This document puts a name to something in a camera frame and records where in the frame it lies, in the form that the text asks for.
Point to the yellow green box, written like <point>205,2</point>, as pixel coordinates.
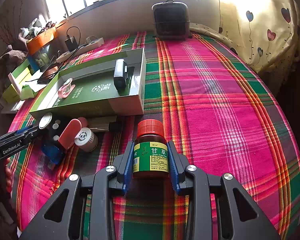
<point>12,93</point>

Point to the brown fabric bag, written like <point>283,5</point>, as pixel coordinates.
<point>10,60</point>

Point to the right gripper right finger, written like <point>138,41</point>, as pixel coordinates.
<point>176,169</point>

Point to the black smartphone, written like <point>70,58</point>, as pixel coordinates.
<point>48,75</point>

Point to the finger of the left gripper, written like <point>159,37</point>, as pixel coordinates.
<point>23,134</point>

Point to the black rectangular remote device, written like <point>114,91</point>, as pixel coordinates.
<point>120,74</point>

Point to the green cardboard box tray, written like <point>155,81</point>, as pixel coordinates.
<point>95,94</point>

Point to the white tube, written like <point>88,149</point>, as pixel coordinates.
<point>16,85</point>

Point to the plaid pink green blanket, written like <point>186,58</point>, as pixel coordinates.
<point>218,113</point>

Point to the black grey portable heater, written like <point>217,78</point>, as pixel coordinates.
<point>171,20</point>

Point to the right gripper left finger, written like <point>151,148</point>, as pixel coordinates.
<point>125,170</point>

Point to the blue USB voltage tester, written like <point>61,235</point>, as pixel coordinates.
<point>53,153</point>

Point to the black charger plug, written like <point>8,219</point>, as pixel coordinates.
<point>71,43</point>

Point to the heart pattern curtain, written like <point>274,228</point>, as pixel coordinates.
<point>265,34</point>

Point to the brown medicine bottle red cap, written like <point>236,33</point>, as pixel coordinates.
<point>150,153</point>

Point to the pink nail clipper case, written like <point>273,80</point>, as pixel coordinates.
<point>65,90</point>

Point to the white power strip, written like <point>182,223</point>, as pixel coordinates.
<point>82,49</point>

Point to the orange plastic tray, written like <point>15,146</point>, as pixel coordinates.
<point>41,40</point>

